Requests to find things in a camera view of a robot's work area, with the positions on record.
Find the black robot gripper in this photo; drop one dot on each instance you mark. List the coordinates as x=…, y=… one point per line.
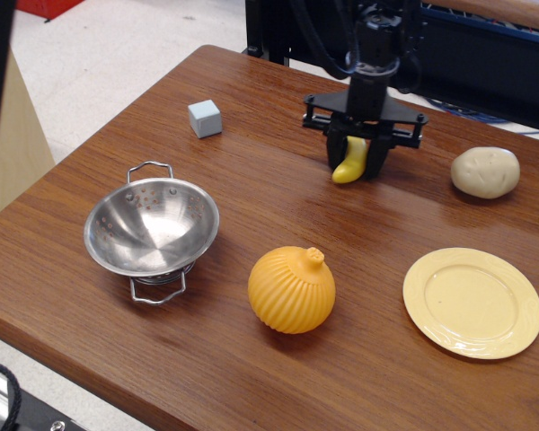
x=364, y=109

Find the yellow toy banana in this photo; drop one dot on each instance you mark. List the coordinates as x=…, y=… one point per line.
x=354, y=164

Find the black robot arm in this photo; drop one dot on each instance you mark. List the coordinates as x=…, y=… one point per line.
x=380, y=35

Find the small metal colander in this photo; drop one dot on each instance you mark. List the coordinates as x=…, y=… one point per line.
x=152, y=230

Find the beige toy potato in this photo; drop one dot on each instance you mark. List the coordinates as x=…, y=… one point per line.
x=485, y=172

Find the grey cube block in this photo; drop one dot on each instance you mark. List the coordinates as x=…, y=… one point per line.
x=205, y=118

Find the orange plastic toy onion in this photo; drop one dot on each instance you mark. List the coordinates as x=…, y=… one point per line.
x=291, y=289

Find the pale yellow plate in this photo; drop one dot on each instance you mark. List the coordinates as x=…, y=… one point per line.
x=472, y=303

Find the light wooden panel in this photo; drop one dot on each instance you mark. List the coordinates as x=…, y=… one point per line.
x=25, y=156

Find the red box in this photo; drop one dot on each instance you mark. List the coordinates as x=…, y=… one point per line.
x=47, y=9

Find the black base with screw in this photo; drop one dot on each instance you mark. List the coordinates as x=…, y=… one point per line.
x=34, y=414

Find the black metal frame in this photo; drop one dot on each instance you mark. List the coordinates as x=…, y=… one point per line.
x=475, y=60

